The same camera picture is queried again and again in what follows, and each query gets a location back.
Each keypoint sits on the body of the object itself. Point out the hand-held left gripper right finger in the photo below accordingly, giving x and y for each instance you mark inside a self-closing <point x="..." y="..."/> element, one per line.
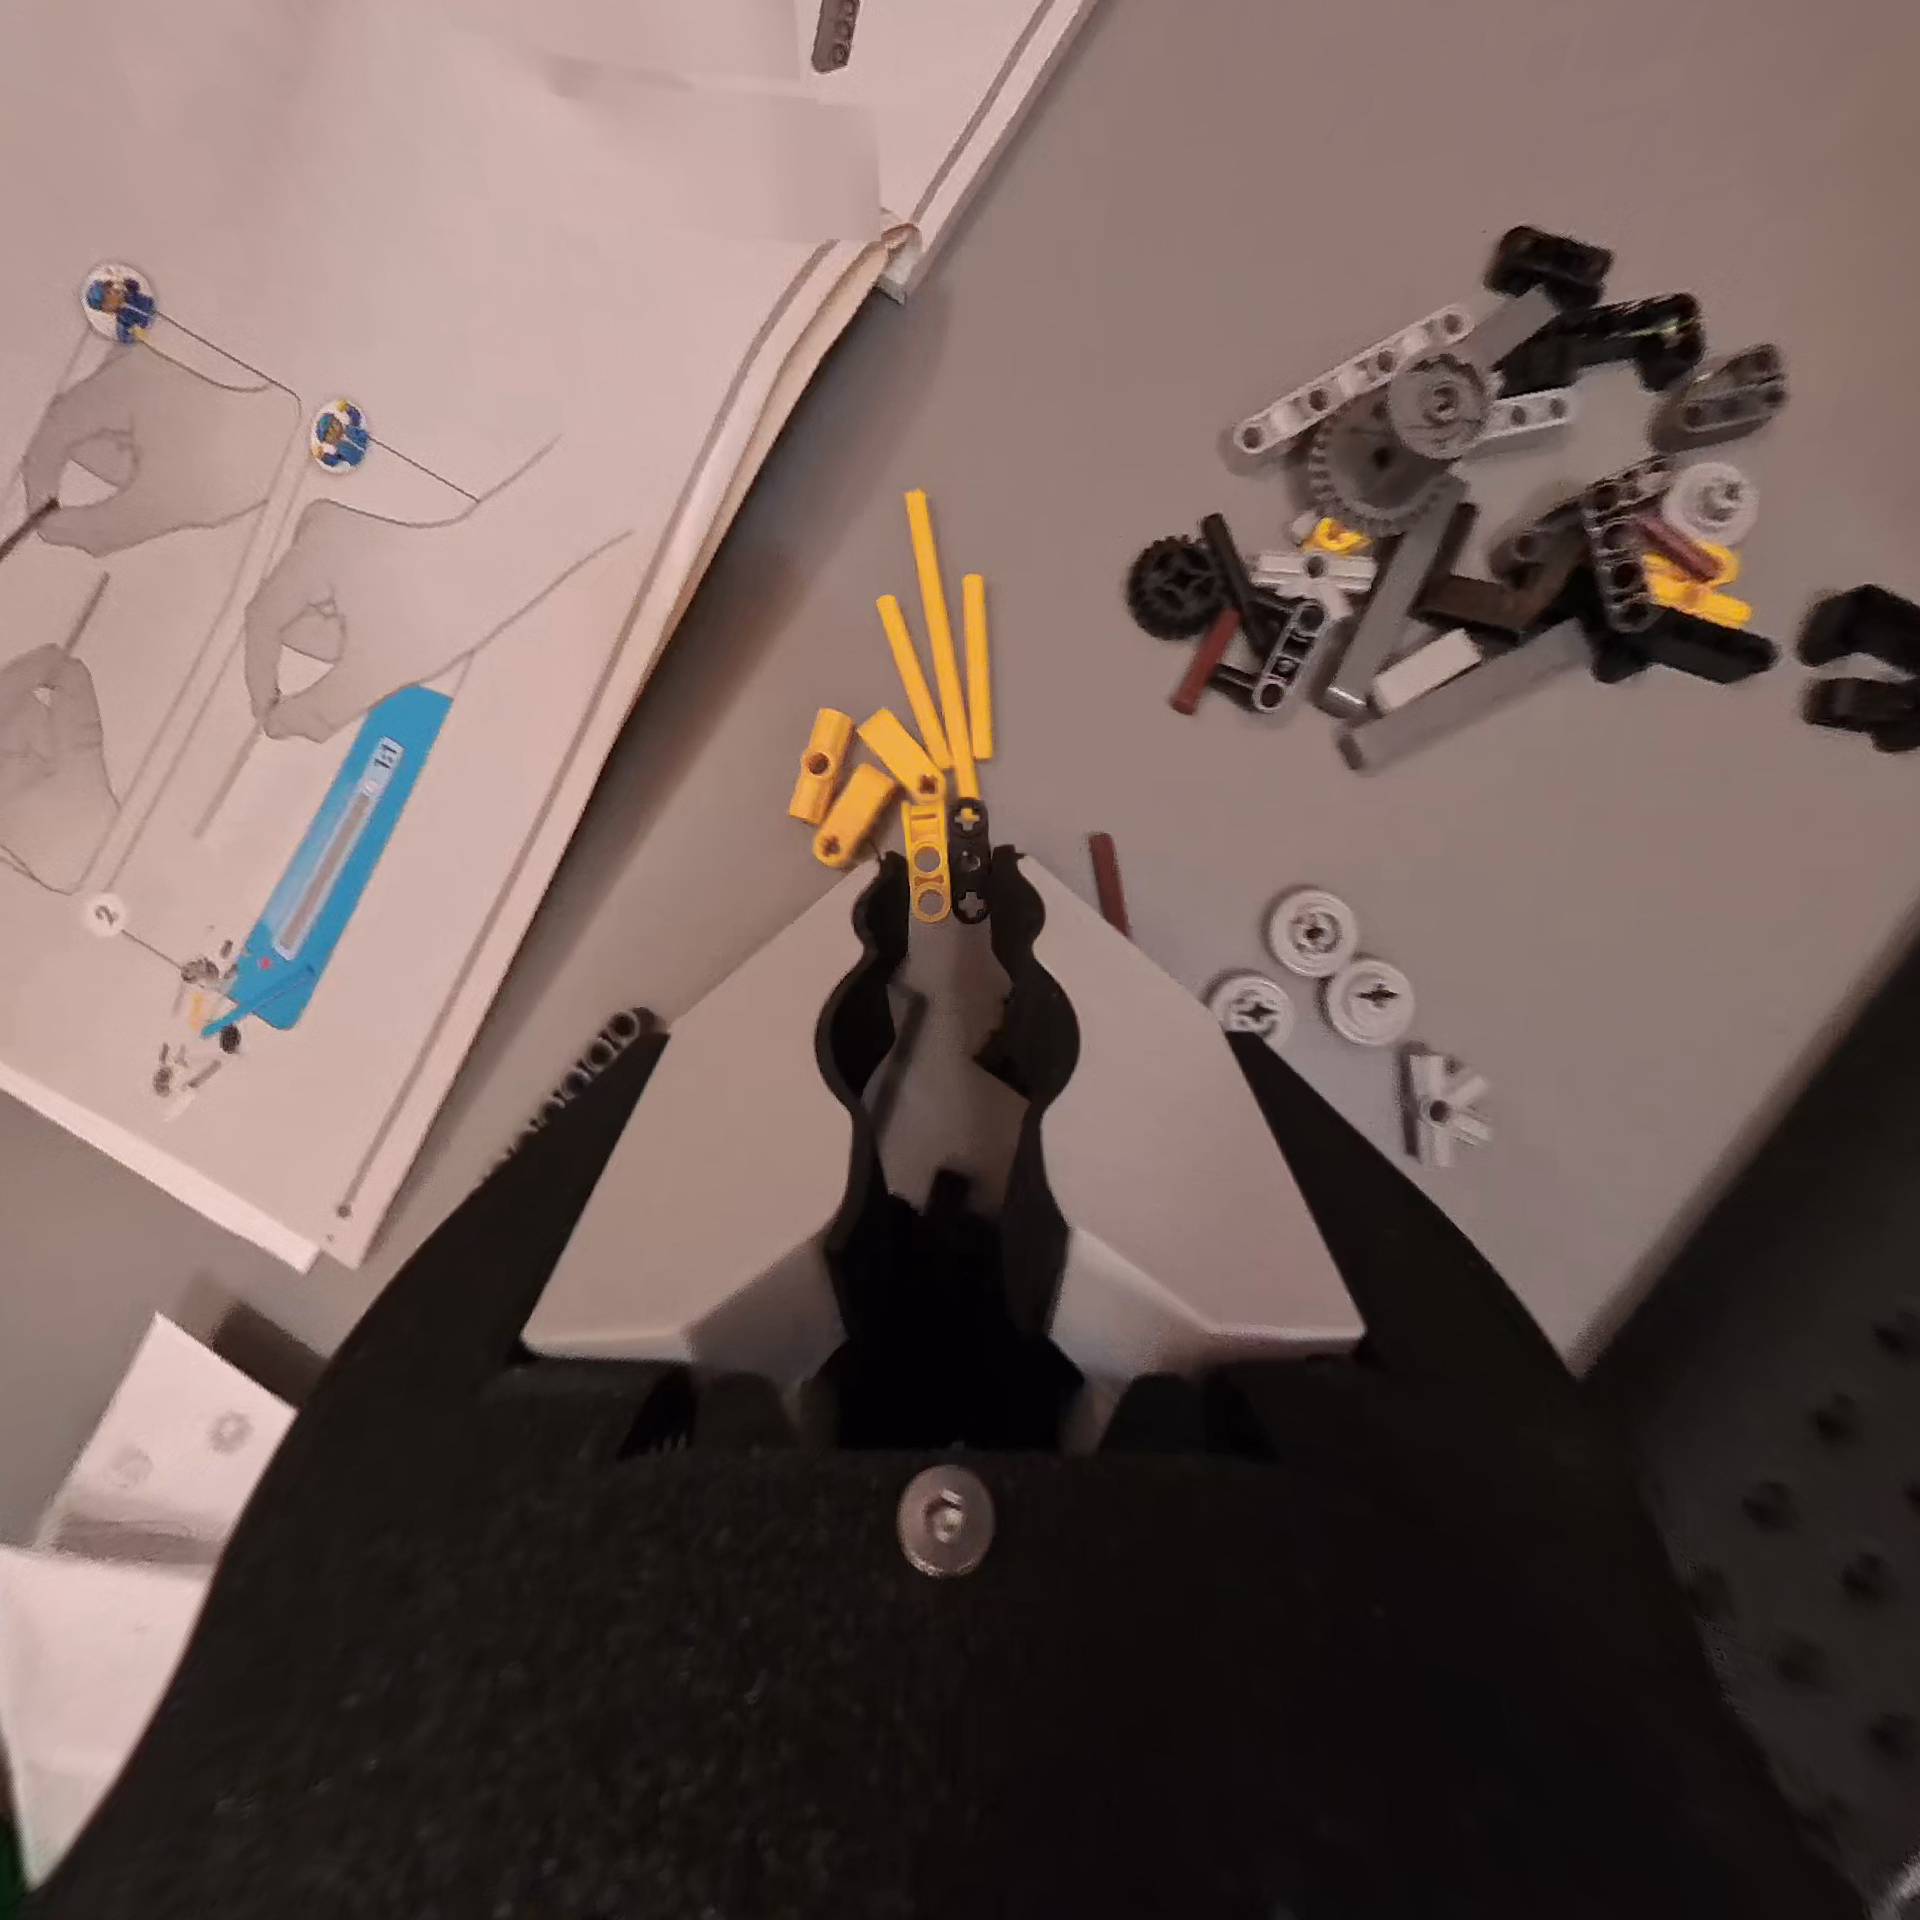
<point x="1184" y="1182"/>

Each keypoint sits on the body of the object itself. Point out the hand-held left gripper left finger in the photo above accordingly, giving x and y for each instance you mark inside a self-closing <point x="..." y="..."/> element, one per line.
<point x="706" y="1182"/>

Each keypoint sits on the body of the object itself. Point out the black thin lego liftarm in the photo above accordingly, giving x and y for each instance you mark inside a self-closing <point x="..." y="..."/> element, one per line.
<point x="973" y="902"/>

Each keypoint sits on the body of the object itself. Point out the yellow thin lego liftarm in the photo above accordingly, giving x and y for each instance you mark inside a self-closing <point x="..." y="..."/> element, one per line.
<point x="930" y="863"/>

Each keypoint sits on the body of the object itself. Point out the printed white paper bag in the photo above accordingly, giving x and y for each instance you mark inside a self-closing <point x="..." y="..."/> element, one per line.
<point x="163" y="1426"/>

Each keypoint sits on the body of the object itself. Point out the pile of mixed lego pieces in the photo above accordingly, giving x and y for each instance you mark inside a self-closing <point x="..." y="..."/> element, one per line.
<point x="1438" y="407"/>

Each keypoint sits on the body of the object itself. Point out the long black lego beam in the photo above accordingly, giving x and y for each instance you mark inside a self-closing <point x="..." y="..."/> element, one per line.
<point x="609" y="1050"/>

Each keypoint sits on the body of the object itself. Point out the light grey star lego piece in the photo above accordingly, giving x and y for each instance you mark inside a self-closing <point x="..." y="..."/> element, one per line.
<point x="1438" y="1112"/>

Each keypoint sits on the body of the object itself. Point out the dark red lego axle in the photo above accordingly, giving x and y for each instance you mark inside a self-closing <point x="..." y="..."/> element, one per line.
<point x="1111" y="886"/>

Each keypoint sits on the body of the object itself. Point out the yellow lego connector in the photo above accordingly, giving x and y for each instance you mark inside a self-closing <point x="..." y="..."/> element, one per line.
<point x="897" y="744"/>
<point x="854" y="812"/>
<point x="822" y="765"/>

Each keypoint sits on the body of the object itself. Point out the long yellow lego axle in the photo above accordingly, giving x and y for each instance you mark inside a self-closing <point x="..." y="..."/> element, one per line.
<point x="938" y="629"/>

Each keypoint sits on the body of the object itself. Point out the lego instruction booklet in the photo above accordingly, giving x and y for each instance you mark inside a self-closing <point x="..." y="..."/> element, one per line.
<point x="449" y="601"/>

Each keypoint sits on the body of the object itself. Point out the black angled lego beam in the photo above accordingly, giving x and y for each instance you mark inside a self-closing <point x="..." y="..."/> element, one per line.
<point x="1860" y="621"/>
<point x="1860" y="707"/>

